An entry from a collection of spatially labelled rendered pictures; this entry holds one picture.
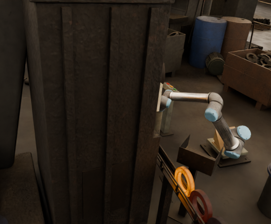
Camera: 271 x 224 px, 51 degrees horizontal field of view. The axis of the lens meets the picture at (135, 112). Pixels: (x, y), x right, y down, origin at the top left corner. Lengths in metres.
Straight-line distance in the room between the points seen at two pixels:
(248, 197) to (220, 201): 0.29
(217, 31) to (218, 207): 3.56
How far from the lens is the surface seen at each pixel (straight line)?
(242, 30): 5.84
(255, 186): 3.09
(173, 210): 2.58
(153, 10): 1.43
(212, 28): 5.48
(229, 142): 2.83
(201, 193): 1.70
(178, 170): 1.83
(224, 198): 2.83
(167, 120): 3.36
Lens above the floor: 1.91
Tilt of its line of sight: 30 degrees down
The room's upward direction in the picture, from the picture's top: 5 degrees clockwise
